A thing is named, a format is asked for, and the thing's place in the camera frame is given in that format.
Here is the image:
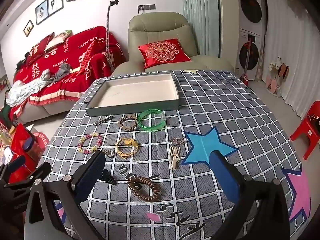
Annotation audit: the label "grey wall switch panel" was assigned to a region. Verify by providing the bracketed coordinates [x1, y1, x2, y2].
[137, 4, 156, 14]

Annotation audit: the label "grey checked tablecloth with stars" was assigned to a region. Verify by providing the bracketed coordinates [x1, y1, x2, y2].
[40, 69, 312, 240]

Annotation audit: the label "pastel beaded bracelet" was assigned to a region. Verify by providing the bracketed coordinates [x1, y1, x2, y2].
[77, 133, 103, 154]

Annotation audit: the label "white washing machine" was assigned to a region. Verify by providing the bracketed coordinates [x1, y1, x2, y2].
[236, 29, 266, 81]

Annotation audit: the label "rack with slippers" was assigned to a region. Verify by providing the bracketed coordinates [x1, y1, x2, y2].
[265, 57, 290, 98]

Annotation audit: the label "brown spiral hair tie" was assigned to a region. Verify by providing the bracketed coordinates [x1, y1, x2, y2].
[127, 176, 162, 202]

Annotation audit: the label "black claw hair clip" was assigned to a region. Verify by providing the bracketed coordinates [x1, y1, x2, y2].
[99, 169, 117, 185]

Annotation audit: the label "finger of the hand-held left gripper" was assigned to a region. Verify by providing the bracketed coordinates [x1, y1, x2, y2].
[4, 162, 52, 193]
[0, 155, 26, 180]

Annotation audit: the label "flexible phone holder pole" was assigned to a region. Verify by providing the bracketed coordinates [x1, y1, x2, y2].
[104, 0, 119, 68]

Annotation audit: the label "red printed sofa blanket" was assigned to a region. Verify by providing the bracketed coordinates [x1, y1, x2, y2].
[12, 26, 127, 108]

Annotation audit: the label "grey clothes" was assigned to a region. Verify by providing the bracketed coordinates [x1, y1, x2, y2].
[41, 63, 72, 83]

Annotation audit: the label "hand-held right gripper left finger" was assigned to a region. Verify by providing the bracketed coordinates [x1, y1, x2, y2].
[24, 151, 107, 240]

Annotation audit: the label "small black picture frame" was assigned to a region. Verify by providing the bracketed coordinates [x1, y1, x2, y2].
[23, 20, 34, 37]

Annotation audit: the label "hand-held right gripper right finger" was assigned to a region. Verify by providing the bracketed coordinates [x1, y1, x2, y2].
[211, 151, 292, 240]

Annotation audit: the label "red embroidered cushion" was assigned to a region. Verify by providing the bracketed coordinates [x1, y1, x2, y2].
[137, 39, 192, 68]

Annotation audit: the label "white sheer curtain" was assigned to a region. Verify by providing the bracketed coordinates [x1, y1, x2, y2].
[264, 0, 320, 120]

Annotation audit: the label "red plastic stool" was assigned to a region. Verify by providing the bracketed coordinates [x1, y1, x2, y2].
[290, 101, 320, 161]

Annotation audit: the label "grey-green leather armchair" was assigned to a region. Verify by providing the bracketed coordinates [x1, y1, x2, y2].
[110, 12, 235, 77]

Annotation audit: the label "red gift box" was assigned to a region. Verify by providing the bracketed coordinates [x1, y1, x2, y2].
[7, 124, 47, 183]

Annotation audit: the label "blue-toned framed photo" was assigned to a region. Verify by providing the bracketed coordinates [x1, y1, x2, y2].
[35, 0, 49, 25]

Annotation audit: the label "yellow cord hair tie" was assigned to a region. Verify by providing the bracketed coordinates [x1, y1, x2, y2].
[115, 137, 139, 160]

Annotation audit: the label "white stacked dryer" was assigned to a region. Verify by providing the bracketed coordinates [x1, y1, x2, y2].
[236, 0, 266, 33]

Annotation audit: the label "light blue white blanket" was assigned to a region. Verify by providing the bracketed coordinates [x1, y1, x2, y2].
[5, 76, 48, 107]

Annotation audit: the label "red fringed pillow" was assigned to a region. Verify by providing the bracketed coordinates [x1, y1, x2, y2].
[25, 32, 55, 64]

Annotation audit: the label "brown braided bracelet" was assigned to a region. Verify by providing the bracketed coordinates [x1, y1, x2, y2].
[118, 114, 138, 130]

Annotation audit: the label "red broom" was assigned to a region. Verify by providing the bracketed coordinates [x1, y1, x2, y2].
[240, 40, 252, 85]

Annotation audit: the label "grey-green shallow tray box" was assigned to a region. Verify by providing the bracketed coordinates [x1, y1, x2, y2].
[85, 72, 180, 117]

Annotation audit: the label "beige rabbit hair clip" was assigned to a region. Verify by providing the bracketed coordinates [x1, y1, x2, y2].
[169, 145, 180, 169]

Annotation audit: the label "teal curtain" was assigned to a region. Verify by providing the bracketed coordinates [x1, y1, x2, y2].
[180, 0, 221, 58]

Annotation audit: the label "red round floor mat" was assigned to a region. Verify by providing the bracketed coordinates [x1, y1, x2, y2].
[32, 132, 48, 153]

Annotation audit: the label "grey sofa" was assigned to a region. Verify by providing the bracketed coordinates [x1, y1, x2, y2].
[19, 94, 84, 124]

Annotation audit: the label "green translucent bangle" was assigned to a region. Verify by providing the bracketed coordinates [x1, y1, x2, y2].
[137, 109, 167, 132]

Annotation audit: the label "pillow with picture print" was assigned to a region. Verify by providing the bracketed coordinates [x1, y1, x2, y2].
[45, 29, 73, 52]

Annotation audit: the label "black framed couple photo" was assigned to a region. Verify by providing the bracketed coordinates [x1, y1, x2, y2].
[47, 0, 63, 16]

